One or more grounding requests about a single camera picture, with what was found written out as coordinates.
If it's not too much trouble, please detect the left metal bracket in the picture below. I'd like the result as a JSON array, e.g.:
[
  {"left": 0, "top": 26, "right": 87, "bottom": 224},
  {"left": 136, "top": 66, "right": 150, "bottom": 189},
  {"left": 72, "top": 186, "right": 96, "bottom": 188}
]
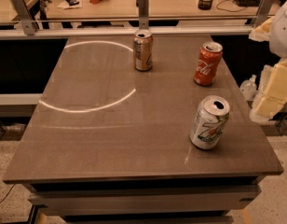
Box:
[{"left": 11, "top": 0, "right": 38, "bottom": 35}]

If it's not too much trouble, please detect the middle metal bracket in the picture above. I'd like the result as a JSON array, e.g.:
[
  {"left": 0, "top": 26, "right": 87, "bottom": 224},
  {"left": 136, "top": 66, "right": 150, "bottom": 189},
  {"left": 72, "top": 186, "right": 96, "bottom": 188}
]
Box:
[{"left": 137, "top": 0, "right": 149, "bottom": 29}]

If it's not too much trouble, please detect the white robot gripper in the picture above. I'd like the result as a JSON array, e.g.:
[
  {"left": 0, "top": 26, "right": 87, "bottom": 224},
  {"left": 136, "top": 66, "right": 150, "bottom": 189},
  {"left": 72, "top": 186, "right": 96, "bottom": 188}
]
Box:
[{"left": 249, "top": 1, "right": 287, "bottom": 123}]

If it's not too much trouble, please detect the white green 7up can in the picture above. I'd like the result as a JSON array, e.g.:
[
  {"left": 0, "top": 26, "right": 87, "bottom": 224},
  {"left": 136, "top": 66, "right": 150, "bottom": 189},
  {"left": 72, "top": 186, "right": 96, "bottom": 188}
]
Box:
[{"left": 189, "top": 95, "right": 230, "bottom": 150}]

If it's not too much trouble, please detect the black cable on desk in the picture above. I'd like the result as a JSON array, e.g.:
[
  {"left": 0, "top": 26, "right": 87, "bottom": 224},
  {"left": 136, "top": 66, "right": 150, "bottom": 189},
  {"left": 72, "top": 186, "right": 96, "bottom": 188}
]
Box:
[{"left": 215, "top": 0, "right": 249, "bottom": 13}]

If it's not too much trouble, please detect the orange-brown soda can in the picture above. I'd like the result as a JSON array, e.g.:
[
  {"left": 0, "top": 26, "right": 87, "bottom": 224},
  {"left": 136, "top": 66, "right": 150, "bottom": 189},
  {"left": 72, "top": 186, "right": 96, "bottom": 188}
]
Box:
[{"left": 133, "top": 29, "right": 153, "bottom": 71}]

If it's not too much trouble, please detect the red Coca-Cola can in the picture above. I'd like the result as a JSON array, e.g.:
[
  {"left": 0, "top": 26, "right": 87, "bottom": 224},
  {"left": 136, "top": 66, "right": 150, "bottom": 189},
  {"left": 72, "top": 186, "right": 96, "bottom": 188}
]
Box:
[{"left": 194, "top": 41, "right": 223, "bottom": 86}]

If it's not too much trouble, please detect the metal bracket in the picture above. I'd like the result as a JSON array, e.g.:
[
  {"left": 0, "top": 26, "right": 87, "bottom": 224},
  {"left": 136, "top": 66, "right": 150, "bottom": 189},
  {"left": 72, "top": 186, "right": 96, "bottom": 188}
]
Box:
[
  {"left": 251, "top": 0, "right": 275, "bottom": 28},
  {"left": 137, "top": 0, "right": 149, "bottom": 29},
  {"left": 11, "top": 0, "right": 38, "bottom": 35}
]

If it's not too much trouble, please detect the metal rail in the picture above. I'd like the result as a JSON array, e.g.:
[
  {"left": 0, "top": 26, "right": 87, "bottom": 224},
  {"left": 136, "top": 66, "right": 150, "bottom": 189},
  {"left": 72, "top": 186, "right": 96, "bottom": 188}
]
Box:
[{"left": 0, "top": 26, "right": 253, "bottom": 40}]

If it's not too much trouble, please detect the black floor cable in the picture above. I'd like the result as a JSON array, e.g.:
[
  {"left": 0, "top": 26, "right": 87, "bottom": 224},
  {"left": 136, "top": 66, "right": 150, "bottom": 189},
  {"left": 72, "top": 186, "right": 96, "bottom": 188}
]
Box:
[{"left": 0, "top": 184, "right": 17, "bottom": 209}]

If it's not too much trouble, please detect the right metal bracket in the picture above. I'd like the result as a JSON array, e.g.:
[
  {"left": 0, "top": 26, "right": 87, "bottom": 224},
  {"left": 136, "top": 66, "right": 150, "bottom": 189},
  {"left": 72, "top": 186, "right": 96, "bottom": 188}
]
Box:
[{"left": 251, "top": 0, "right": 275, "bottom": 28}]

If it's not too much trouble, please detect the clear sanitizer bottle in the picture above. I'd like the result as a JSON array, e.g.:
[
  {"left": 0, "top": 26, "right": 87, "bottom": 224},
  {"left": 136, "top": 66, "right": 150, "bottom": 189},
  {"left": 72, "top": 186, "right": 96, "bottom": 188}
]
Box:
[{"left": 239, "top": 75, "right": 257, "bottom": 100}]

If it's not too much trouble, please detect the black mesh cup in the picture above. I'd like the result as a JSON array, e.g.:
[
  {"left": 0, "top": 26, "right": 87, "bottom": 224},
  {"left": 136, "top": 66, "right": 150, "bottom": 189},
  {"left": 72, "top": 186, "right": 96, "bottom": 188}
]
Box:
[{"left": 198, "top": 0, "right": 213, "bottom": 10}]

